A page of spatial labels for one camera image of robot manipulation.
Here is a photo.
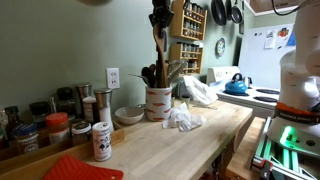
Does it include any red silicone mat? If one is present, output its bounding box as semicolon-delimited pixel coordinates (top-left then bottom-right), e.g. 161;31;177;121
42;155;125;180

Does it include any crumpled white paper towel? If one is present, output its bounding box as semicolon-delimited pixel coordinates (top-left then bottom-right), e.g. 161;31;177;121
161;102;208;133

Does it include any white range hood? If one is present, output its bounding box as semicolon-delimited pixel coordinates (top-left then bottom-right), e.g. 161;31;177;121
244;0;320;17

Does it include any white shaker black print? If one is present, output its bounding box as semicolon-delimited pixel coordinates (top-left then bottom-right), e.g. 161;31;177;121
91;121;113;163

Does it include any orange fridge magnet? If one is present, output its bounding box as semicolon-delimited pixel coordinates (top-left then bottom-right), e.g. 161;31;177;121
277;27;290;38

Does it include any white electric stove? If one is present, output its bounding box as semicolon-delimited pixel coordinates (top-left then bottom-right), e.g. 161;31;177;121
205;65;282;120

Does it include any white crock with orange fish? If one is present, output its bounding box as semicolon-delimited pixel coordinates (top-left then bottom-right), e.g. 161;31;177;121
145;85;173;123

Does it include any blue lid spice jar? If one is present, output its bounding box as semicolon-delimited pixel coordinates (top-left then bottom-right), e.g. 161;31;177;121
11;123;40;156

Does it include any steel and clear grinder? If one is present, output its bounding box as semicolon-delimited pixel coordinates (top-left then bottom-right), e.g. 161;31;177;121
93;88;115;133

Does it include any wooden spice tray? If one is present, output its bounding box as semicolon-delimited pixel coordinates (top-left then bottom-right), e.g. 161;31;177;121
0;120;125;180

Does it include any white cloth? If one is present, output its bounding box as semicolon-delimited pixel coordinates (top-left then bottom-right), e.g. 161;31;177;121
182;75;219;107

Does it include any dark glass bottle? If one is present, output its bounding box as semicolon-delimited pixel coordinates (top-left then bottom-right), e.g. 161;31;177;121
3;105;23;141

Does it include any blue kettle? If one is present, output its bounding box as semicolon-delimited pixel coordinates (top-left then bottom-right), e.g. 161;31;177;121
224;72;249;95

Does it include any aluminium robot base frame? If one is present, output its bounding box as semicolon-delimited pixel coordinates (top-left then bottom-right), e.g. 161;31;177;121
250;116;320;180

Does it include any black stove burner coil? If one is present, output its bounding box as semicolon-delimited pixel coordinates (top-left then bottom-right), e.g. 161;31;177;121
252;95;279;103
255;87;281;95

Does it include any wooden spice rack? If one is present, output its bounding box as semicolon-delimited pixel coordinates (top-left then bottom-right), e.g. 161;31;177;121
170;0;208;42
168;41;204;76

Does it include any slim steel cap bottle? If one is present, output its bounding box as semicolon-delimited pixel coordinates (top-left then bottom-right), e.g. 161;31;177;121
48;96;58;114

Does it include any white wall outlet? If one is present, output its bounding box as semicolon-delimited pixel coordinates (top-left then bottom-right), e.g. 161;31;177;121
105;67;121;90

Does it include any white lid glass jar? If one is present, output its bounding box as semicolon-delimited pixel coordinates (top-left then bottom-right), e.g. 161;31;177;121
70;120;93;147

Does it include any small glass jar dark lid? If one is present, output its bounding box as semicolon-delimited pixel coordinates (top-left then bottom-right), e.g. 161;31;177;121
181;94;192;108

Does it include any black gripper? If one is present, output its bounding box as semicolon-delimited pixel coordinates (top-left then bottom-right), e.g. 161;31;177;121
148;0;175;31

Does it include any white refrigerator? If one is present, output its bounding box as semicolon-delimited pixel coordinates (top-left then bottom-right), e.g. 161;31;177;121
237;23;298;90

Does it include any steel utensil with thin handle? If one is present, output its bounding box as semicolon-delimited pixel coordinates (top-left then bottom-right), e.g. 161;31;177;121
129;73;150;87

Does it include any blue paper sheet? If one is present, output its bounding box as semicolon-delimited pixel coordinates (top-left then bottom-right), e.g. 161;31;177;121
285;31;297;47

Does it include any decorative round wall plate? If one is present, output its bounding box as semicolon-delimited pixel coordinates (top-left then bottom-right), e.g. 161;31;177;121
215;37;227;58

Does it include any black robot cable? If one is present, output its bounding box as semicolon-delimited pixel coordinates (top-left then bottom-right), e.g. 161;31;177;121
270;0;303;17

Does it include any pale wooden spoon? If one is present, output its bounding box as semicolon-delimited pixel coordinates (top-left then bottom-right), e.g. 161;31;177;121
168;66;184;84

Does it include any white ceramic bowl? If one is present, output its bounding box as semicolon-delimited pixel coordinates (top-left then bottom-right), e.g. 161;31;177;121
114;106;146;126

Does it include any white paper note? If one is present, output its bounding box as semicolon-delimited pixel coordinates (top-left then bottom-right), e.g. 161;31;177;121
264;29;276;50

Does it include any black lid glass jar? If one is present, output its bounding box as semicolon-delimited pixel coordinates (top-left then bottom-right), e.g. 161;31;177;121
55;87;77;118
28;101;50;129

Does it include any steel pepper grinder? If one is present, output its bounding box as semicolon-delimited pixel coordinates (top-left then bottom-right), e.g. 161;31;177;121
75;83;93;119

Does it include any white cap spice bottle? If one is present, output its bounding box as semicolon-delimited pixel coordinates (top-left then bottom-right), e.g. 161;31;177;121
82;95;98;125

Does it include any black frying pan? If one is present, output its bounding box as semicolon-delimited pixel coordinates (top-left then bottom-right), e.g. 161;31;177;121
210;0;228;27
231;0;245;25
225;0;233;22

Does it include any red lid spice jar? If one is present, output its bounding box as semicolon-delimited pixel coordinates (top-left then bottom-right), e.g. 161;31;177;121
45;112;70;145

